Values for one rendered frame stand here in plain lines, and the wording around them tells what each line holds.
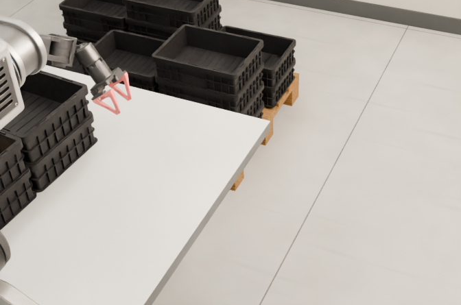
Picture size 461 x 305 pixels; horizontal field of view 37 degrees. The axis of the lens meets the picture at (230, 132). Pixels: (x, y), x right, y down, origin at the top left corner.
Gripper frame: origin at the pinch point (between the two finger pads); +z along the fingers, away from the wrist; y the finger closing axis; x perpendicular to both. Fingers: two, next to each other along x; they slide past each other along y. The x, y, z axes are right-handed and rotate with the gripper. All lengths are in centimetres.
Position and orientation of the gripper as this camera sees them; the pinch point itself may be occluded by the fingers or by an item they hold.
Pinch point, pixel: (123, 104)
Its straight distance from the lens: 201.8
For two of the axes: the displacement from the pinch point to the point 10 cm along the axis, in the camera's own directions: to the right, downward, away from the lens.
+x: 8.2, -4.0, -4.0
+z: 5.3, 8.0, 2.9
